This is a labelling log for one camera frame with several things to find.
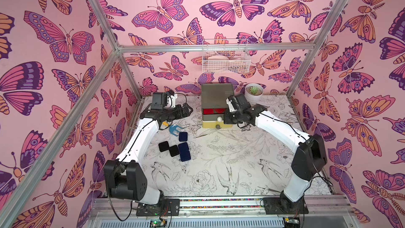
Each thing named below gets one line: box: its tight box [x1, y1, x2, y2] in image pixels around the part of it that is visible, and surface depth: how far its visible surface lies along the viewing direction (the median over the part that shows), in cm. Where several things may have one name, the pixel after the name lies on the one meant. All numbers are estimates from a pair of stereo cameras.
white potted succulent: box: [244, 82, 264, 106], surface depth 111 cm
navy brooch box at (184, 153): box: [179, 146, 191, 162], surface depth 94 cm
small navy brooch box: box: [178, 131, 188, 142], surface depth 99 cm
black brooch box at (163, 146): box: [158, 140, 170, 152], surface depth 96 cm
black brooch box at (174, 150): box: [168, 144, 180, 157], surface depth 94 cm
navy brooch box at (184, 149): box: [178, 141, 191, 156], surface depth 95 cm
